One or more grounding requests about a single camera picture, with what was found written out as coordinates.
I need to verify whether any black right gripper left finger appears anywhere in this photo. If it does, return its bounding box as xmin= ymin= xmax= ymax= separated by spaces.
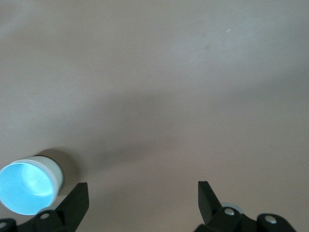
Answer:
xmin=0 ymin=182 xmax=90 ymax=232

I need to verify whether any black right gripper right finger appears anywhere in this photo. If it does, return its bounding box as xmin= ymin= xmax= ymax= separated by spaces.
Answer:
xmin=193 ymin=181 xmax=296 ymax=232

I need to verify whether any blue plastic bowl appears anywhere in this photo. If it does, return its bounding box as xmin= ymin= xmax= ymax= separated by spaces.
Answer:
xmin=0 ymin=159 xmax=56 ymax=216

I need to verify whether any white plastic bowl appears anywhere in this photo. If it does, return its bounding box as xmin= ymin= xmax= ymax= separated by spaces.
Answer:
xmin=31 ymin=156 xmax=64 ymax=195

